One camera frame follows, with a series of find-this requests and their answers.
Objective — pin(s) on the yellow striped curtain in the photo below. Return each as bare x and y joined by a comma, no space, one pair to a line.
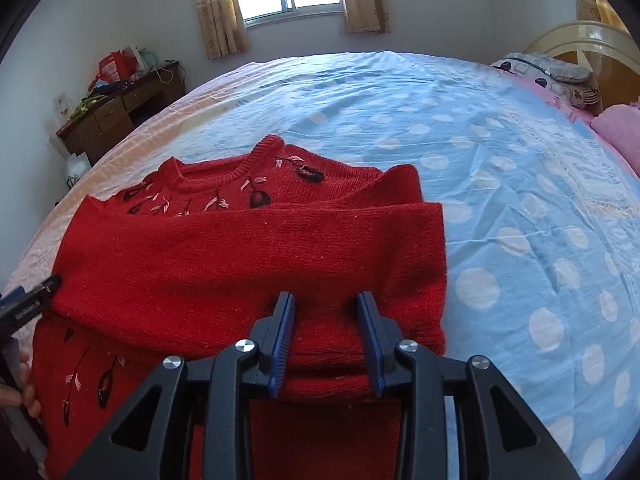
592,7

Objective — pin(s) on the white plastic bag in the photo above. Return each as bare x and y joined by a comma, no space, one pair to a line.
145,57

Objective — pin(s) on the person's left hand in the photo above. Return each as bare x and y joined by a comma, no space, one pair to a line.
31,400

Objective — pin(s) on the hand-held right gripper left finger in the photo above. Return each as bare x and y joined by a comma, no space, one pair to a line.
284,340

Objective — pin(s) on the pink under sheet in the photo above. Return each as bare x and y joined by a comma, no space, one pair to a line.
565,105

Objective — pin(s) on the green cloth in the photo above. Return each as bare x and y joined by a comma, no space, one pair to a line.
87,107

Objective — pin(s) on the red knit sweater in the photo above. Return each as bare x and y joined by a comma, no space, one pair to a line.
225,260

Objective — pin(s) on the pink pillow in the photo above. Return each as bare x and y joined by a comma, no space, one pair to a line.
622,130

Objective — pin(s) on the cream wooden headboard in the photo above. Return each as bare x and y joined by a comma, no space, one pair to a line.
590,40

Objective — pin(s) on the red bag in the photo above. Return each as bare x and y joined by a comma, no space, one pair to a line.
116,66

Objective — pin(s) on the bed with pastel sheet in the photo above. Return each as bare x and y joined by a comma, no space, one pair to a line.
400,110

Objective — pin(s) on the white paper bag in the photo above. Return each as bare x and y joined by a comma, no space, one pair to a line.
75,170

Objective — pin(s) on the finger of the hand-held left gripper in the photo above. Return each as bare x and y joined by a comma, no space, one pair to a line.
30,302

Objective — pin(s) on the wooden desk with drawers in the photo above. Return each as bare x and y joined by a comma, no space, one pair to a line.
120,105

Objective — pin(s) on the paper card on wall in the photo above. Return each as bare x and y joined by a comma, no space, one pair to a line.
62,106

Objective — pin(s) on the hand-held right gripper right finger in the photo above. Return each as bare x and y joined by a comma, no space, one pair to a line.
372,345

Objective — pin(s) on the grey patterned pillow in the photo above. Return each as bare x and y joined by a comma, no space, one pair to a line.
555,72

